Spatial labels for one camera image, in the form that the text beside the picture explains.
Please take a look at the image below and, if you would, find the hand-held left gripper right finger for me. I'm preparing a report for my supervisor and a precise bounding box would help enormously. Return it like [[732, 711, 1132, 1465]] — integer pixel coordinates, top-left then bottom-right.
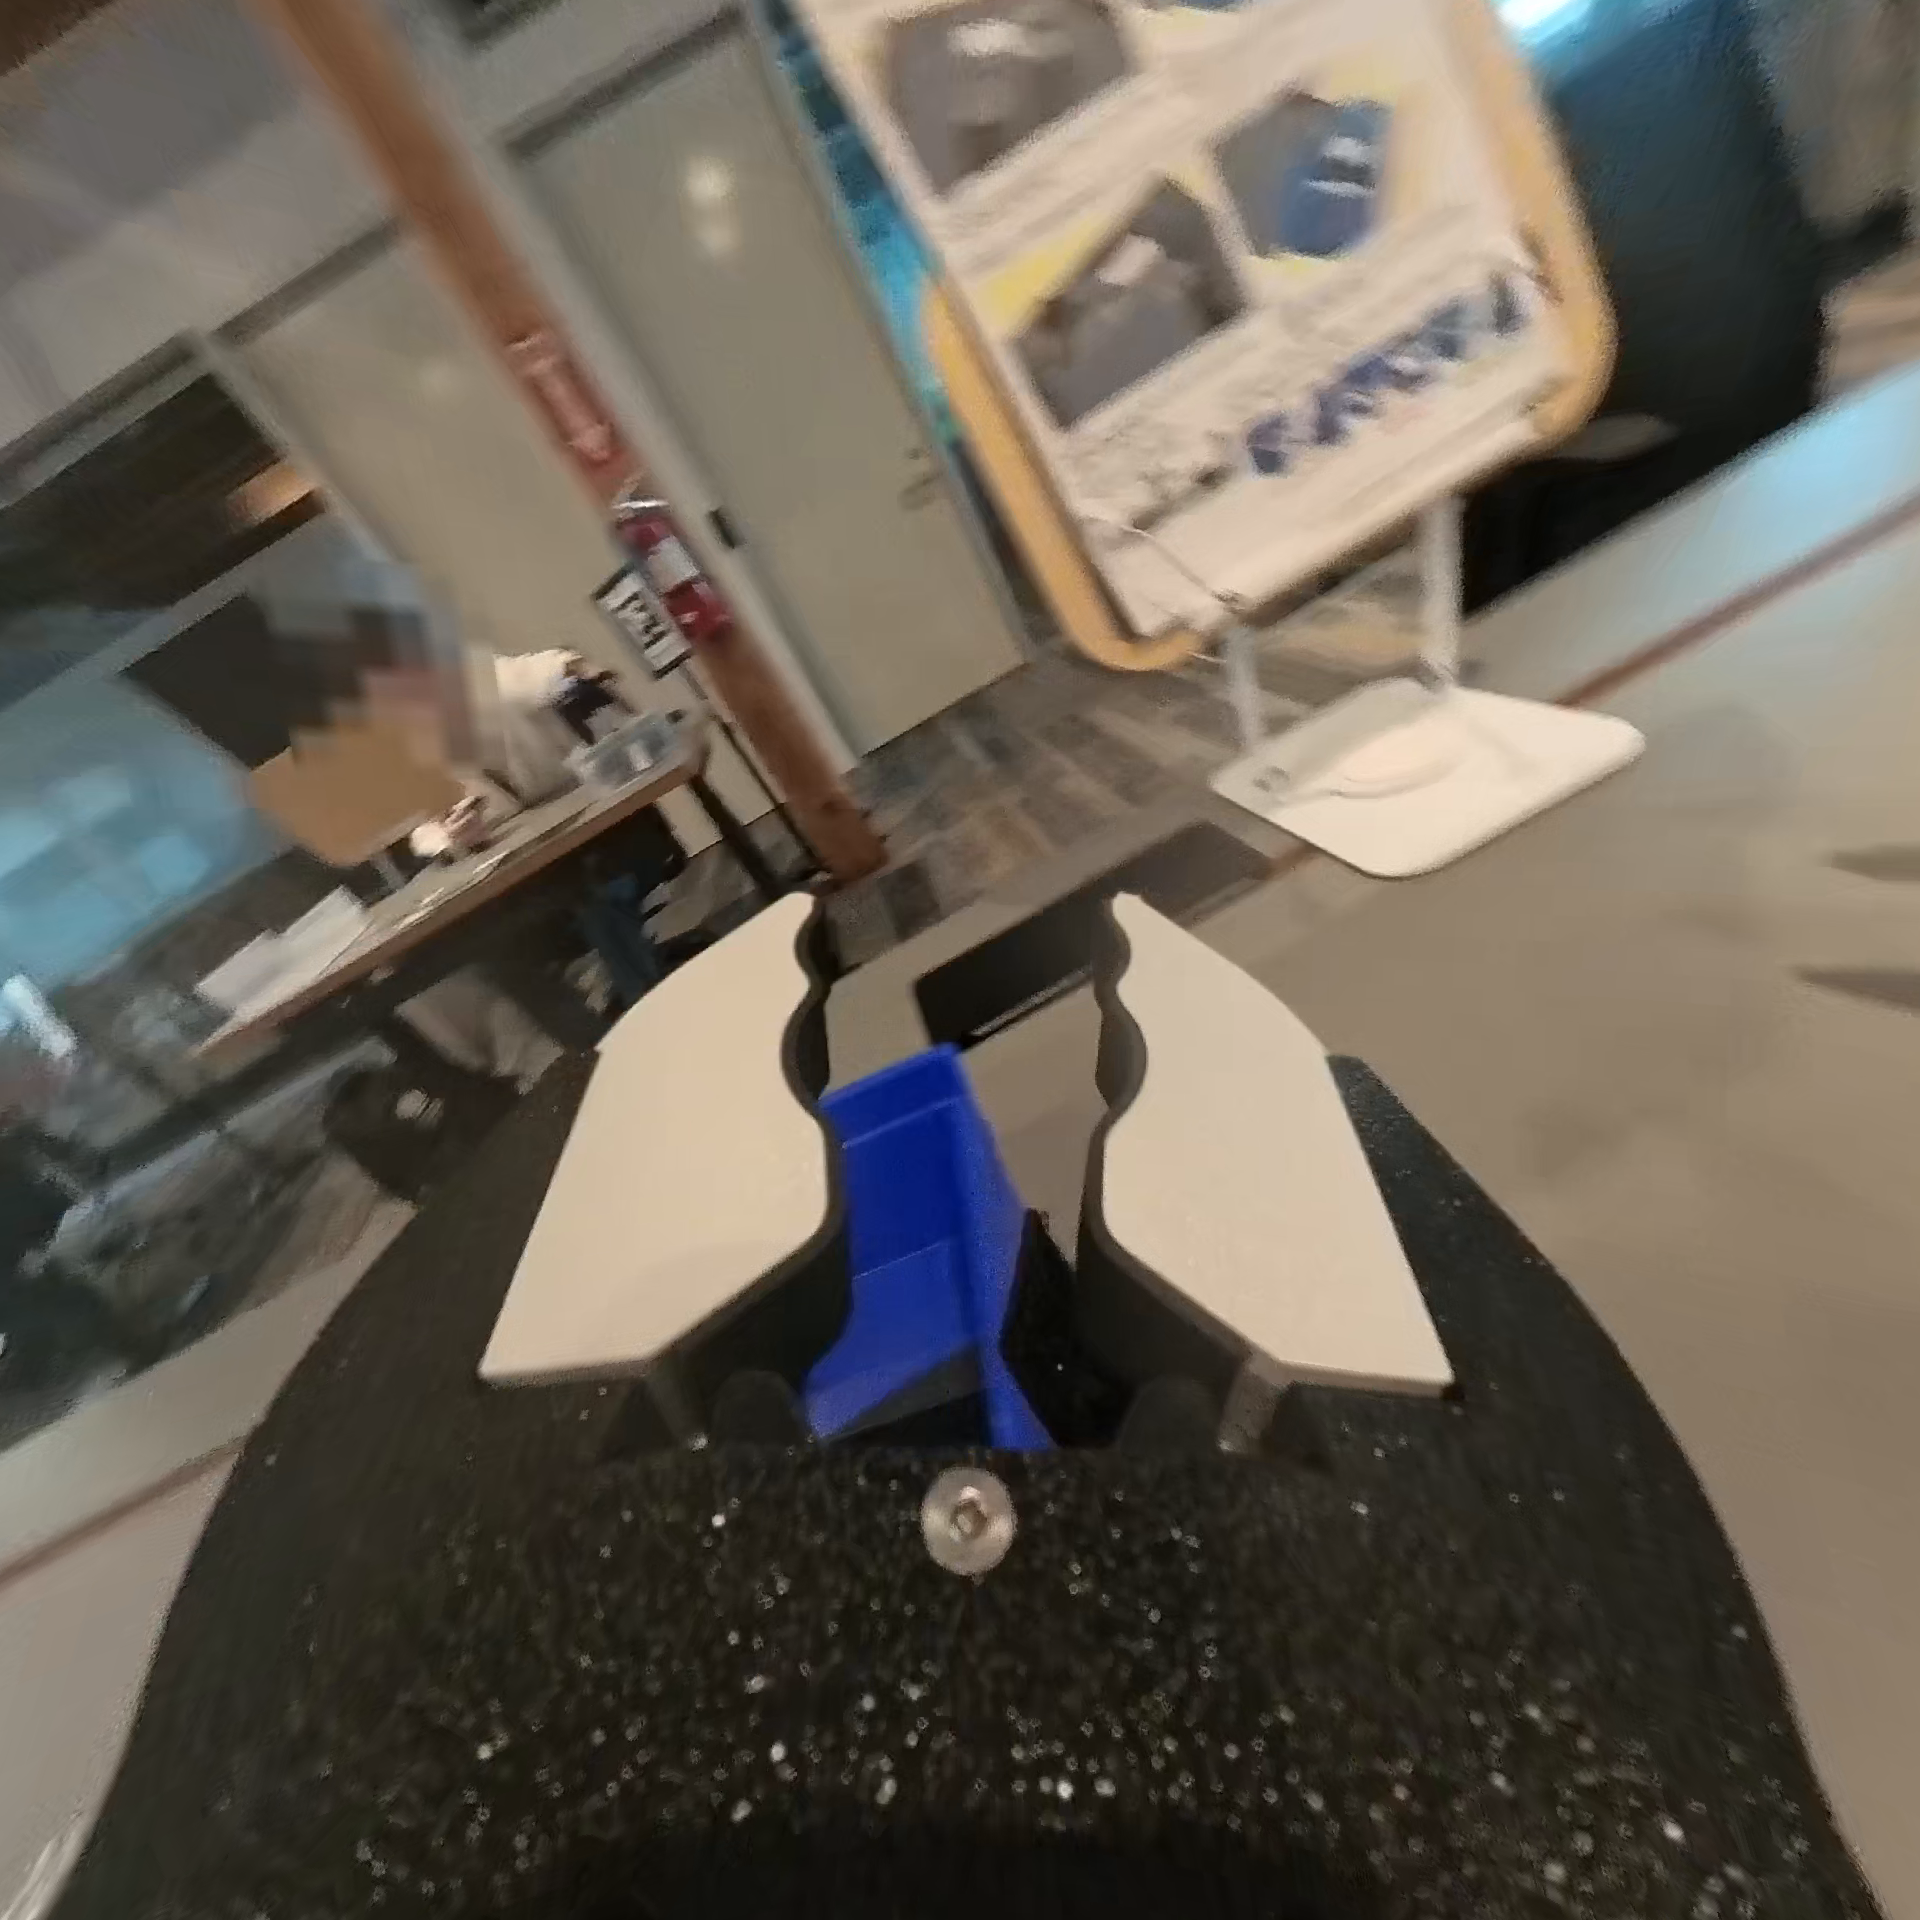
[[1075, 892, 1456, 1455]]

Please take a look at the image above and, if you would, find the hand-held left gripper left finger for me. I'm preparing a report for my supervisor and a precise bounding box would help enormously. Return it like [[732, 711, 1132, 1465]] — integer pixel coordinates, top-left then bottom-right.
[[478, 895, 838, 1453]]

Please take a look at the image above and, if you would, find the blue plastic bin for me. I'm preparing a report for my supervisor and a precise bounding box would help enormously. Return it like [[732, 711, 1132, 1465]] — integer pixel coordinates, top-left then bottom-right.
[[802, 1045, 1059, 1453]]

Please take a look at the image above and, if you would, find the brown wooden table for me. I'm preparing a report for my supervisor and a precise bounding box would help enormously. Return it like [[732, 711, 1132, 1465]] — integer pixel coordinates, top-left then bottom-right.
[[194, 742, 714, 1067]]

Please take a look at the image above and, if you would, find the clear plastic container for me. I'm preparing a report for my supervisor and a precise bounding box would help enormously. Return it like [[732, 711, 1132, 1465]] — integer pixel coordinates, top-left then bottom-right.
[[568, 711, 700, 783]]

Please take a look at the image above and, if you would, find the brown cardboard board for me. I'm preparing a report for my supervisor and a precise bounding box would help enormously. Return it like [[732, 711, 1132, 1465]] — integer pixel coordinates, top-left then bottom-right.
[[248, 742, 452, 866]]

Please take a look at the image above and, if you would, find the black white marker sign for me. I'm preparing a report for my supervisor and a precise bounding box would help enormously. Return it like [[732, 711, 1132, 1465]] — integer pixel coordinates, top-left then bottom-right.
[[593, 566, 677, 677]]

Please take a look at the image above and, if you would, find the red fire extinguisher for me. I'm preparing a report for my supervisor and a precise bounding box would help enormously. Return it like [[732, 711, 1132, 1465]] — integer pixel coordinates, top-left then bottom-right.
[[612, 482, 722, 645]]

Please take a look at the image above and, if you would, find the printed instruction sheet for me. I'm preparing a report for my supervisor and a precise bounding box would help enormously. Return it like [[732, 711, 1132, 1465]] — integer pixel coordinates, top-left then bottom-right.
[[787, 0, 1562, 641]]

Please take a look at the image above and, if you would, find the grey door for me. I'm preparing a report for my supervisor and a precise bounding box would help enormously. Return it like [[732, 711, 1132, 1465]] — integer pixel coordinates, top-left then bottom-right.
[[516, 22, 1045, 759]]

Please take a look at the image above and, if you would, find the red sign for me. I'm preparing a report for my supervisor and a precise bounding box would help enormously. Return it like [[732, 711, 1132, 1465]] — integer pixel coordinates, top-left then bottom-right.
[[507, 327, 628, 471]]

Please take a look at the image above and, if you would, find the instruction board on stand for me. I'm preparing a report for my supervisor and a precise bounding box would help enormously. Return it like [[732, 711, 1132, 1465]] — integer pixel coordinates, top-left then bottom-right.
[[779, 0, 1618, 671]]

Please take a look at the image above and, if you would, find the black desk cable cover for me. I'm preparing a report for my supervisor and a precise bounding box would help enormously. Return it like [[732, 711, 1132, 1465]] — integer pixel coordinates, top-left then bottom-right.
[[913, 817, 1309, 1052]]

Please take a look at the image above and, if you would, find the wooden post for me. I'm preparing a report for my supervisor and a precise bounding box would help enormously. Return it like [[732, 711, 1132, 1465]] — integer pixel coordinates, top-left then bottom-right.
[[277, 0, 888, 881]]

